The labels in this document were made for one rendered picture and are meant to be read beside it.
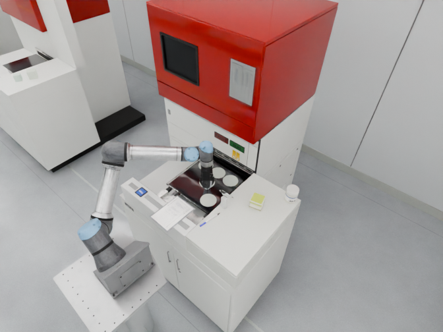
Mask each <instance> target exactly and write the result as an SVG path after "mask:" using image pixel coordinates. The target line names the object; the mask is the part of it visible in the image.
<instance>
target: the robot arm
mask: <svg viewBox="0 0 443 332"><path fill-rule="evenodd" d="M213 151H214V150H213V144H212V143H211V142H210V141H207V140H205V141H203V142H201V143H200V145H199V146H195V147H179V146H147V145H131V144H130V143H129V142H121V141H118V140H109V141H107V142H106V143H105V144H104V145H103V146H102V149H101V154H102V157H103V158H102V165H103V173H102V179H101V183H100V189H99V192H98V199H97V202H96V208H95V211H94V212H92V213H91V216H90V220H89V222H87V223H85V224H84V225H83V226H82V227H81V228H79V230H78V232H77V234H78V236H79V239H81V241H82V242H83V243H84V245H85V246H86V247H87V249H88V250H89V252H90V253H91V255H92V256H93V257H94V261H95V265H96V269H97V270H98V271H99V273H101V272H104V271H106V270H107V269H109V268H110V267H112V266H114V265H115V264H116V263H118V262H119V261H120V260H121V259H122V258H123V257H124V256H125V255H126V252H125V251H124V249H122V248H121V247H120V246H118V245H117V244H116V243H114V241H113V240H112V238H111V237H110V233H111V231H112V228H113V218H114V216H113V214H112V213H111V212H112V209H113V203H114V199H115V193H116V189H117V183H118V180H119V173H120V170H121V169H122V168H124V165H125V162H126V161H130V160H131V159H133V160H156V161H180V162H183V161H184V162H186V161H189V162H194V161H196V160H197V159H199V161H200V166H201V175H200V176H201V177H200V184H201V185H202V187H203V188H205V189H206V190H208V189H209V188H210V187H211V186H212V185H213V183H214V177H213V176H214V175H213V170H212V166H213Z"/></svg>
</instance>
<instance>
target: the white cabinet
mask: <svg viewBox="0 0 443 332"><path fill-rule="evenodd" d="M120 198H121V201H122V204H123V207H124V210H125V213H126V216H127V219H128V222H129V225H130V228H131V231H132V234H133V237H134V238H135V239H136V240H138V241H142V242H149V243H150V245H149V247H150V251H151V253H152V255H153V257H154V259H155V261H156V262H157V264H158V266H159V268H160V270H161V272H162V274H163V276H164V277H165V278H166V279H167V280H168V281H169V282H170V283H171V284H172V285H174V286H175V287H176V288H177V289H178V290H179V291H180V292H182V293H183V294H184V295H185V296H186V297H187V298H188V299H189V300H190V301H191V302H192V303H193V304H194V305H195V306H197V307H198V308H199V309H200V310H201V311H202V312H203V313H205V314H206V315H207V316H208V317H209V318H210V319H211V320H212V321H213V322H214V323H215V324H216V325H217V326H218V327H220V328H221V329H222V330H223V331H224V332H234V330H235V329H236V327H237V326H238V325H239V324H240V322H241V321H242V319H243V318H244V317H245V316H246V314H247V313H248V311H249V310H250V309H251V308H252V306H253V305H254V303H255V302H256V301H257V300H258V298H259V297H260V295H261V294H262V293H263V292H264V290H265V289H266V287H267V286H268V285H269V284H270V283H271V281H272V280H273V278H274V277H275V276H276V275H277V273H278V272H279V270H280V267H281V263H282V260H283V257H284V254H285V250H286V248H287V244H288V242H289V237H290V235H291V232H292V229H293V226H294V222H295V219H296V216H295V218H294V219H293V220H292V222H290V224H289V225H288V226H287V227H286V229H285V230H284V231H283V232H282V234H281V235H280V236H279V237H278V238H277V239H276V241H275V242H274V243H273V245H271V247H270V248H269V249H268V250H267V252H266V253H265V254H264V255H263V256H262V257H261V259H260V260H259V261H258V262H257V264H256V265H255V266H254V267H253V268H252V269H251V271H250V272H249V273H248V275H247V276H246V277H245V278H244V279H243V280H242V281H241V283H240V284H239V285H238V287H237V288H236V289H234V288H233V287H231V286H230V285H229V284H227V283H226V282H225V281H224V280H223V279H222V278H220V277H219V276H218V275H216V274H215V273H214V272H213V271H212V270H211V269H209V268H208V267H207V266H205V265H204V264H203V263H202V262H201V261H200V260H198V259H197V258H196V257H194V256H193V255H192V254H191V253H190V252H189V251H187V250H185V249H184V248H183V247H182V246H180V245H179V244H178V243H176V242H175V241H174V240H173V239H172V238H171V237H169V236H168V235H167V234H165V233H164V232H163V231H162V230H161V229H160V228H158V227H157V226H156V225H155V224H153V222H151V221H150V220H149V219H147V218H146V217H145V216H143V214H141V213H140V212H139V211H138V210H136V209H135V208H134V207H132V206H131V205H130V204H129V203H128V202H127V201H125V200H124V199H123V198H122V197H120Z"/></svg>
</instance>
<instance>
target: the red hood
mask: <svg viewBox="0 0 443 332"><path fill-rule="evenodd" d="M146 7H147V12H148V21H149V26H150V35H151V40H152V49H153V54H154V64H155V69H156V78H157V83H158V91H159V95H161V96H163V97H165V98H167V99H168V100H170V101H172V102H174V103H176V104H178V105H180V106H181V107H184V108H185V109H188V110H189V111H191V112H193V113H195V114H197V115H198V116H200V117H202V118H204V119H206V120H207V121H210V122H211V123H214V124H215V125H217V126H219V127H221V128H223V129H225V130H226V131H228V132H230V133H232V134H234V135H236V136H238V137H240V138H242V139H244V140H246V141H247V142H249V143H251V144H253V145H254V144H255V143H257V142H258V141H259V140H260V139H261V138H262V137H263V136H265V135H266V134H267V133H269V131H271V130H272V129H273V128H274V127H275V126H277V125H278V124H279V123H281V122H282V121H283V120H284V119H285V118H286V117H288V116H289V115H290V114H291V113H292V112H294V110H296V109H297V108H298V107H300V106H301V105H302V104H303V103H304V102H306V100H308V99H309V98H310V97H312V96H313V95H314V94H315V92H316V87H317V85H318V80H319V77H320V73H321V70H322V65H323V62H324V58H325V54H326V50H327V47H328V43H329V40H330V35H331V33H332V28H333V25H334V21H335V17H336V13H337V10H338V3H337V2H333V1H329V0H149V1H147V2H146Z"/></svg>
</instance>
